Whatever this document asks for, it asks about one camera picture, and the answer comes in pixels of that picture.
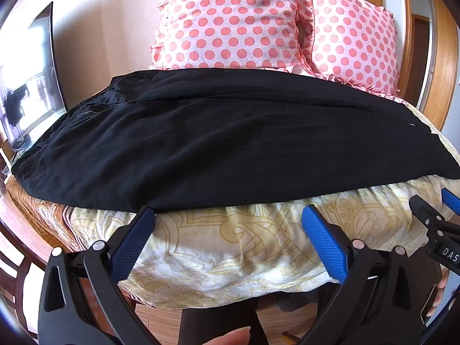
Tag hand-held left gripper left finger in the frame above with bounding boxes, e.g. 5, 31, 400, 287
38, 206, 157, 345

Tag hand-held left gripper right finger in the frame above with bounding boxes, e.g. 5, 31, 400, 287
301, 204, 434, 345

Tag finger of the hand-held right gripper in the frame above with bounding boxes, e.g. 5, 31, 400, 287
409, 195, 450, 229
440, 188, 460, 217

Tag black pants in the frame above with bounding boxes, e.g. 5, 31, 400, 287
11, 68, 460, 213

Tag person's right hand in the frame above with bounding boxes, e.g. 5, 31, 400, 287
423, 271, 452, 322

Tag person's left hand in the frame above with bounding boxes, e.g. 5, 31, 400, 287
200, 326, 252, 345

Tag yellow patterned bed cover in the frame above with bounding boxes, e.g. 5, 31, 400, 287
5, 93, 460, 310

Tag person's legs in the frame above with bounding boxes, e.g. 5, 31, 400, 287
180, 287, 333, 345

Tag wooden chair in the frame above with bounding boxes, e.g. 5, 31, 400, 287
0, 223, 40, 317

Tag pink polka dot ruffled pillow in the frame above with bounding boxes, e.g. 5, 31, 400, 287
300, 0, 405, 101

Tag flat screen television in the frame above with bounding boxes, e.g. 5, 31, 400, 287
0, 2, 69, 152

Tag large pink polka dot pillow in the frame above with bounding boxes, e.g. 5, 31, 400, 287
149, 0, 313, 72

